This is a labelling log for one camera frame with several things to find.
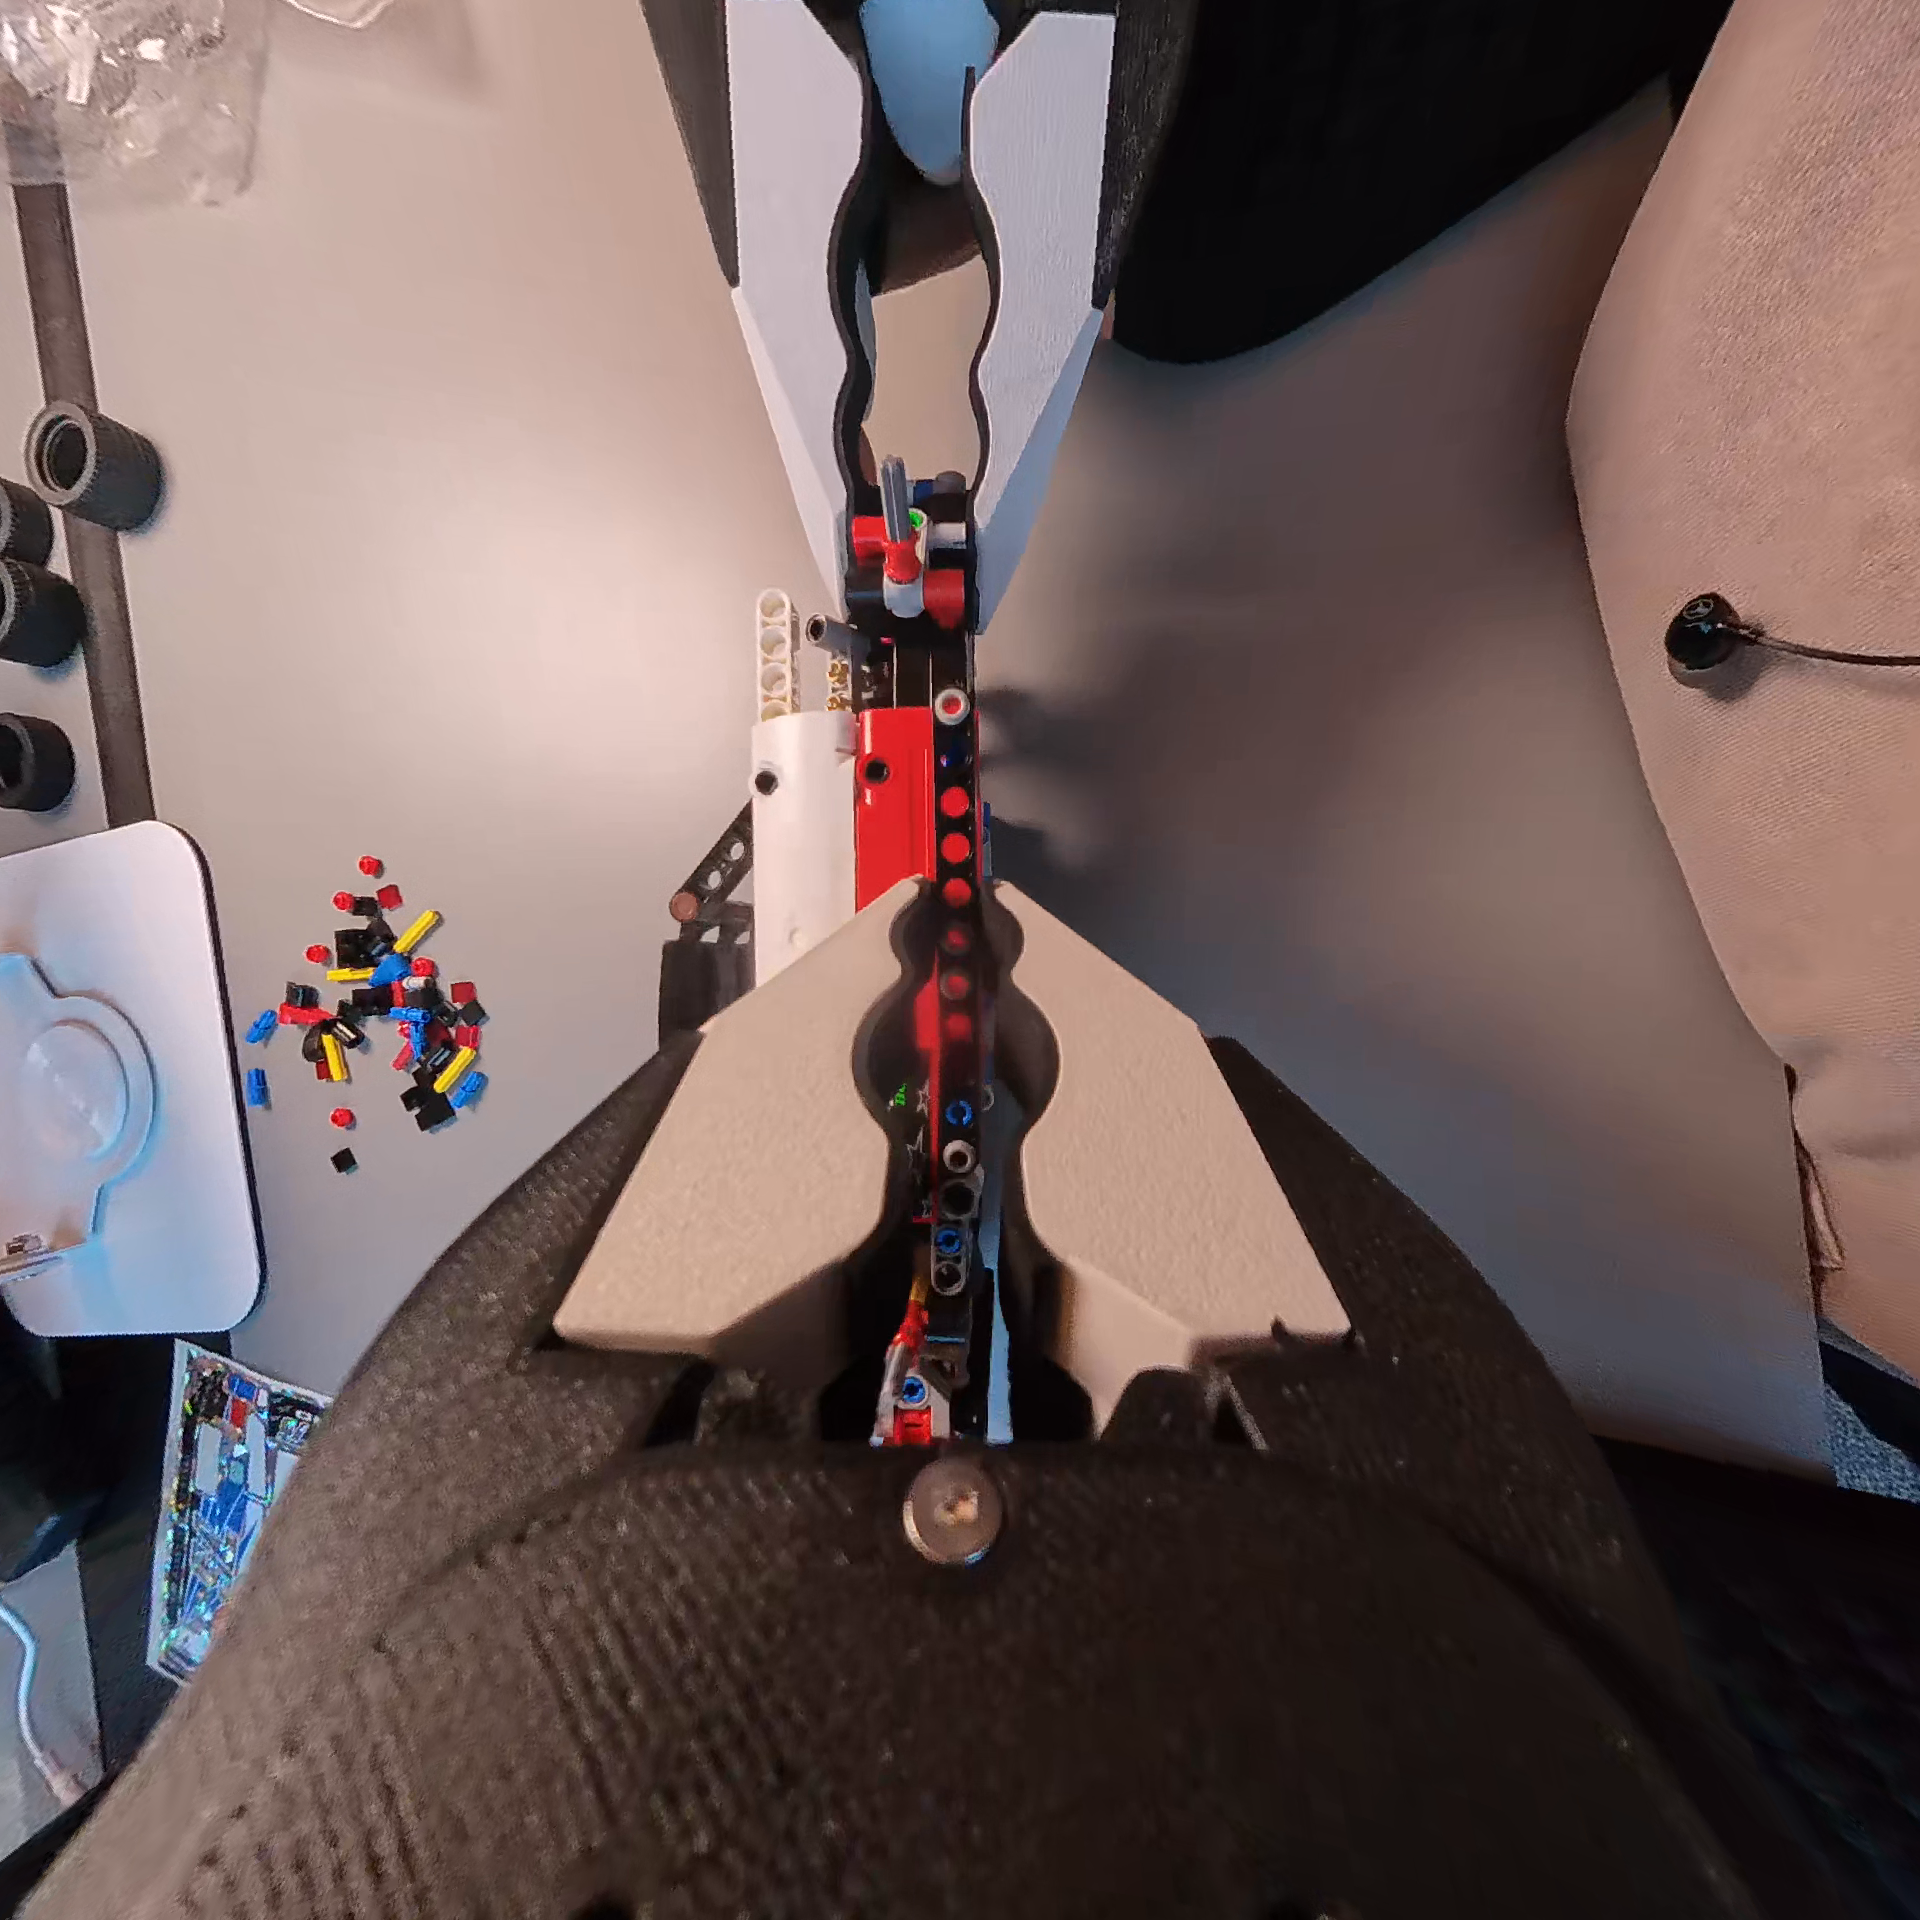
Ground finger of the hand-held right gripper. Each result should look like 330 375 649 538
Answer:
967 0 1125 633
725 0 887 609

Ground crumpled clear plastic bag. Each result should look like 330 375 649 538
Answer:
0 0 270 208

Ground black hoodie drawstring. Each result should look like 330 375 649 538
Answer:
1661 592 1920 696

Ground lego race car model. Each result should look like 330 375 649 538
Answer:
660 457 1011 1449

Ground pile of small colourful pieces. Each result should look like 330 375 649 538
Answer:
245 856 492 1175

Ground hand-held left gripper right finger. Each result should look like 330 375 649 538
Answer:
982 874 1356 1444

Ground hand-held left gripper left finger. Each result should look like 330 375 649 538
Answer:
550 874 945 1441

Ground black textured wrist rest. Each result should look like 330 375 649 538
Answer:
1117 0 1727 367

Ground long black lego beam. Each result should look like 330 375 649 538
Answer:
927 674 991 1322

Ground white book stand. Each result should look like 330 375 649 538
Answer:
0 824 268 1340

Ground holographic sticker sheet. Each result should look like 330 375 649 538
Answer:
146 1340 335 1686

